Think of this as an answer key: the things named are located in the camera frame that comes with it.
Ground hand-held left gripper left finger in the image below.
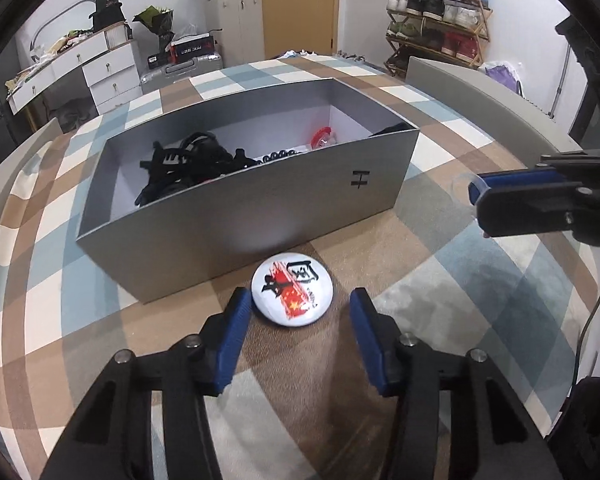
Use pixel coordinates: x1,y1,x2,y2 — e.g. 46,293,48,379
40,287,253,480

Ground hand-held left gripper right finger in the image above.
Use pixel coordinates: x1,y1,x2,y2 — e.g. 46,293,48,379
349,287,563,480

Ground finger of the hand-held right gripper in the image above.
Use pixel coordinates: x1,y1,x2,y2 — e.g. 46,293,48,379
475,181,595,239
467,150,600,207

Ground round white printed badge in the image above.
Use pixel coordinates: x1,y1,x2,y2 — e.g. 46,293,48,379
251,251,336,328

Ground grey cardboard box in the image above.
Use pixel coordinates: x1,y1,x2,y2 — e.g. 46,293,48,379
75,77,421,305

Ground black bead bracelet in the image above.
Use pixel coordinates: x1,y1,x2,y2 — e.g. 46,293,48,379
256,147,312,167

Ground red bracelet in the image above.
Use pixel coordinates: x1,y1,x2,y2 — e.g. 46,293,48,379
307,125,339,151

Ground checked blanket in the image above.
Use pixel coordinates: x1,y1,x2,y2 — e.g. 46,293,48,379
0,52,600,480

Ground purple plastic bag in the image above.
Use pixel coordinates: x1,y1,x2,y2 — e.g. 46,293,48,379
484,60,524,97

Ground wooden shoe rack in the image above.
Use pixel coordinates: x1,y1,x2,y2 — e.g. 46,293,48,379
382,0,494,79

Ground rows of sneakers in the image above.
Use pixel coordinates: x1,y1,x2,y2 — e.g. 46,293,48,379
382,0,492,64

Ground silver suitcase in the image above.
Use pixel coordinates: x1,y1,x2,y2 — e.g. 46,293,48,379
139,52,226,96

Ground dark grey backpack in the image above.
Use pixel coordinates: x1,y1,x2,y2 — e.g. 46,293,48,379
55,100,102,134

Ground wooden door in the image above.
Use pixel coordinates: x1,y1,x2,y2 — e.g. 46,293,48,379
257,0,341,61

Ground white desk with drawers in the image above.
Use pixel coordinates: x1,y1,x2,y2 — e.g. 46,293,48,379
7,37,144,117

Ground black red long box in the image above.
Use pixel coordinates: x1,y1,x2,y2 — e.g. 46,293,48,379
171,34,217,64

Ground white suitcase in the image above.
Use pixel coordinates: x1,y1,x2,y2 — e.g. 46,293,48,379
202,0,266,69

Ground white ribbed container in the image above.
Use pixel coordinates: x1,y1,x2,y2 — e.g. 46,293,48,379
102,22,134,49

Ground black wrapped bouquet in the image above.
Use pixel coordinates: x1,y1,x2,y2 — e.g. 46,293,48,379
132,5,177,49

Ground pile of desk clutter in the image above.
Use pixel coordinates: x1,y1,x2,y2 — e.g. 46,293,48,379
5,30,97,92

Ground black printed bag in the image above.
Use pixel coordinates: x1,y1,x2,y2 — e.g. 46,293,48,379
91,0,127,31

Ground curved metal tube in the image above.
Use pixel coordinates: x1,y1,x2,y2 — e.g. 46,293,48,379
29,0,94,52

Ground thin black cable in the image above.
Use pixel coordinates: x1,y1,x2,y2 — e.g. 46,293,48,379
547,42,573,118

